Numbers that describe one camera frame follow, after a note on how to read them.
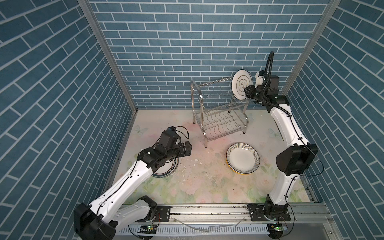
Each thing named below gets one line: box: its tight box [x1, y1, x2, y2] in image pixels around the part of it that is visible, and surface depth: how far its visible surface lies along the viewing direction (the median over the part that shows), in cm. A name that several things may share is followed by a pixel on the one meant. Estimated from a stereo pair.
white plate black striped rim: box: [226, 142, 261, 174], surface depth 93 cm
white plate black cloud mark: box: [231, 69, 253, 100], surface depth 90 cm
